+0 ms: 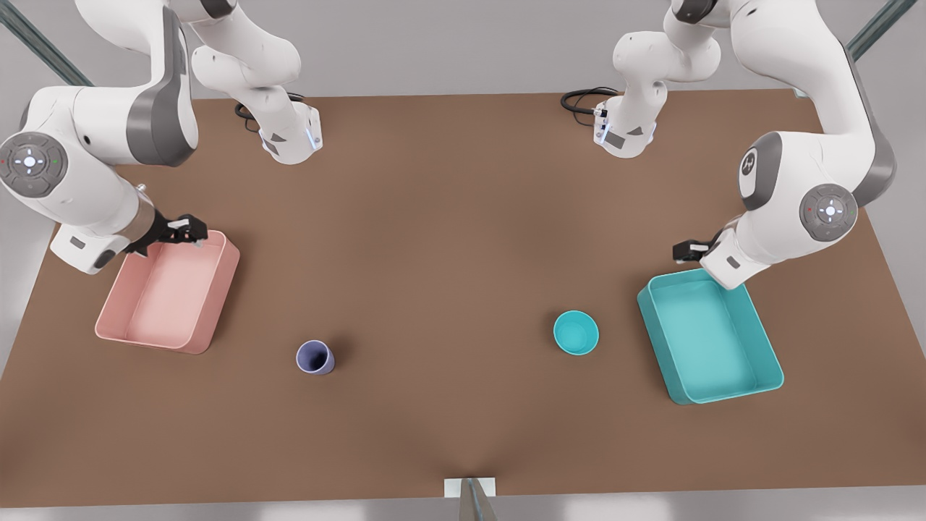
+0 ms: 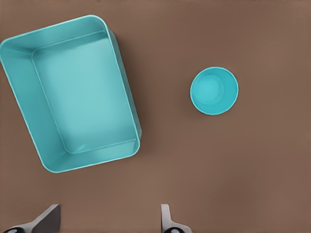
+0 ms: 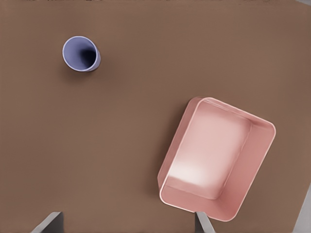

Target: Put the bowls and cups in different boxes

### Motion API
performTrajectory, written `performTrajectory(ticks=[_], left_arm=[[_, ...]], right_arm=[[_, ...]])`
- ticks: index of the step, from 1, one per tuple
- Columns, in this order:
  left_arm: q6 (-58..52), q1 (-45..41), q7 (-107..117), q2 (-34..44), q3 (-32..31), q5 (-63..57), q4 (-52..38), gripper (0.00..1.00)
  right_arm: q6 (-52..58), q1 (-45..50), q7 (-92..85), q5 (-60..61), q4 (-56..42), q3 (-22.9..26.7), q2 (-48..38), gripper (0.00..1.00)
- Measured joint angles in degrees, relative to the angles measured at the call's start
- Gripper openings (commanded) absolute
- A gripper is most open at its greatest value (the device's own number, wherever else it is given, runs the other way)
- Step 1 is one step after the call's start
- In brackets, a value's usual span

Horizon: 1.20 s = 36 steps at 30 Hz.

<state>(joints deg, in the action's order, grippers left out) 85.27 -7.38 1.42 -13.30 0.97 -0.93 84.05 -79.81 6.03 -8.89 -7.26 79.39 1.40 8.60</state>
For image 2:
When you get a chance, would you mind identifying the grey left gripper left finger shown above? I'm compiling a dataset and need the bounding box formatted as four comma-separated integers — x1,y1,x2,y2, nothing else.
1,203,61,233

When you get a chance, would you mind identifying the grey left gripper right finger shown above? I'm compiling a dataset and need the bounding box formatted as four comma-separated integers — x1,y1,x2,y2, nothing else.
160,203,192,233

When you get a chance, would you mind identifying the teal rectangular box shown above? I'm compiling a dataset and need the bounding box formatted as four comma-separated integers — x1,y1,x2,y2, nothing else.
0,14,142,174

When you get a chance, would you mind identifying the teal cup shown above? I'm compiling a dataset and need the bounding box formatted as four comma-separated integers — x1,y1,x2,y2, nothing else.
190,67,239,116

